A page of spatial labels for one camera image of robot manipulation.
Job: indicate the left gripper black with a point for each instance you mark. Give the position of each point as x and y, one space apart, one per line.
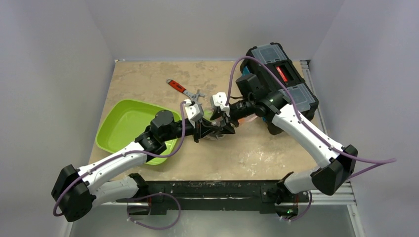
202 128

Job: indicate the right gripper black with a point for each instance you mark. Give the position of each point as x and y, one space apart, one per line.
226 117

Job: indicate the clear zip top bag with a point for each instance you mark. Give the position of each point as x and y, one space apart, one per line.
216 122

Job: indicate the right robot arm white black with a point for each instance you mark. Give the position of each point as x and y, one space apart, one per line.
335 162

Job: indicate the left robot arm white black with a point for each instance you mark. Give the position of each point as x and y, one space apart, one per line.
77 190

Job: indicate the black plastic toolbox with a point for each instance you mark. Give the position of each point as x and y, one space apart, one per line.
268 79

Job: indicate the green plastic tray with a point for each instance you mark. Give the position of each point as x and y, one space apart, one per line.
125 122

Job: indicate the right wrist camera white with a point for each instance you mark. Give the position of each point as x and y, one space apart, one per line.
218 100

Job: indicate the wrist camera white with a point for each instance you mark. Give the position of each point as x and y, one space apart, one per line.
193 110
218 100

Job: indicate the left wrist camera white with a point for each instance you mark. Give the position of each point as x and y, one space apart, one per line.
193 110

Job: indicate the red handled adjustable wrench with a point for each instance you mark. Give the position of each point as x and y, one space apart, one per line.
178 87

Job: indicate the black mounting base rail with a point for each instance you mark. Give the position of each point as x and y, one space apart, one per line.
263 196

